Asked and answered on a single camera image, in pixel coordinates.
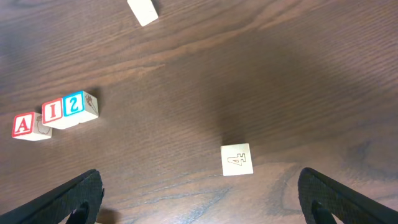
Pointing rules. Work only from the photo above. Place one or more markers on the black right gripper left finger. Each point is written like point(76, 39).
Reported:
point(79, 200)

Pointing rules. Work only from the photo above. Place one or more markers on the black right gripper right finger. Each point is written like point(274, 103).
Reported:
point(323, 199)

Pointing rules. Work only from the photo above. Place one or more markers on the red letter A block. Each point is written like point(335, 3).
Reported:
point(29, 126)

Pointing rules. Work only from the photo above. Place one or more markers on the red letter I block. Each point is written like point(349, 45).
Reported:
point(53, 115)

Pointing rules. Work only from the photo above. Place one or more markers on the blue number 2 block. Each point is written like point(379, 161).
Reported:
point(80, 107)

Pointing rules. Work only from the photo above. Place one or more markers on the yellow top block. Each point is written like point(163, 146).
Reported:
point(236, 159)

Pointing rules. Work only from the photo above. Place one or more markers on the green letter R block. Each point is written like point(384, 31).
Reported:
point(144, 11)

